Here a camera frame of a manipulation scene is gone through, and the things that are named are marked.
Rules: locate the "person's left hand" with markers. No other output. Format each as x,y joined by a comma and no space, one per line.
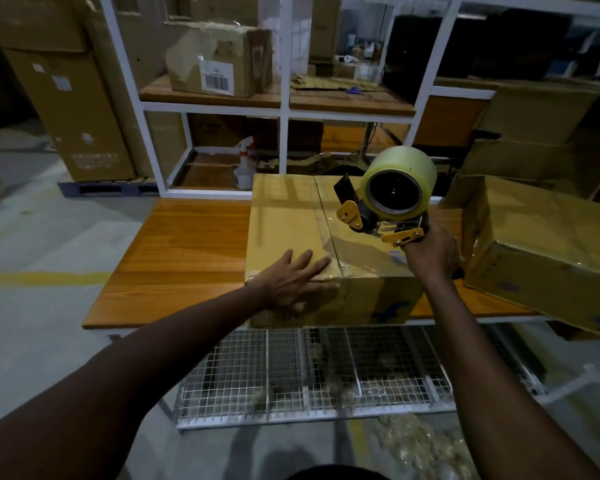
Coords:
285,284

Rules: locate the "person's right hand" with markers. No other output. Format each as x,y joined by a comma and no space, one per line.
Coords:
435,257

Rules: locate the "yellow cardboard box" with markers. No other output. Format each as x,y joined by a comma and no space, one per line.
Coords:
280,219

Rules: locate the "clear packing tape roll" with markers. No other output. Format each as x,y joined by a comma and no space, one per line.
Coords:
410,157

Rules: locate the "yellow-brown cardboard box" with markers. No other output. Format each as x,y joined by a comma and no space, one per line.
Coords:
555,229

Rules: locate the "person's left forearm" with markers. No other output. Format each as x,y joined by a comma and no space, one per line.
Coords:
105,384

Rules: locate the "person's right forearm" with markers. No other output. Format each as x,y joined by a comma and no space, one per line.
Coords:
505,394

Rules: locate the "printed brown cardboard box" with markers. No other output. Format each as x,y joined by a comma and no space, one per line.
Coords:
215,129

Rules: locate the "flattened cardboard sheet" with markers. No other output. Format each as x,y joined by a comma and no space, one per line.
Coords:
320,83

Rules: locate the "taped box with barcode label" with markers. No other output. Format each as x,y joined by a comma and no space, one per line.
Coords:
190,54

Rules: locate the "tall labelled cardboard box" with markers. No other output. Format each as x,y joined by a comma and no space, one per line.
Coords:
75,119

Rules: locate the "tall plain cardboard box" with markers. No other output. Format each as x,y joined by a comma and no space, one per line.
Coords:
145,54

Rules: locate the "wide brown cardboard box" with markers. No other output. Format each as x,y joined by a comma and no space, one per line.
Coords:
30,19

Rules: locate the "orange wooden table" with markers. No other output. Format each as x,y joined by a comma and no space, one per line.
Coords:
180,254

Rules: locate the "white spray bottle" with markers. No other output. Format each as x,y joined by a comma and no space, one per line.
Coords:
242,174

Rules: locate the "wooden shelf board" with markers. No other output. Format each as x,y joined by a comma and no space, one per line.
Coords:
340,102

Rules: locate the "blue scissors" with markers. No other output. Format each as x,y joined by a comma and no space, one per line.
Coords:
353,90

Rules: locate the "pile of clear plastic scraps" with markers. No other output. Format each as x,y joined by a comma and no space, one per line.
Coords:
420,444

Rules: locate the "blue pallet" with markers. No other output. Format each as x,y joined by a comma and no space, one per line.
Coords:
105,188

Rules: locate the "black monitor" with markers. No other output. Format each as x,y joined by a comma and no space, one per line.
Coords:
480,44

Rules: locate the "large brown background carton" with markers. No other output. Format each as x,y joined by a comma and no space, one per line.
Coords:
325,29

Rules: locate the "white metal shelf frame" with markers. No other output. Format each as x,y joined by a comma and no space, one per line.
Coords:
210,108

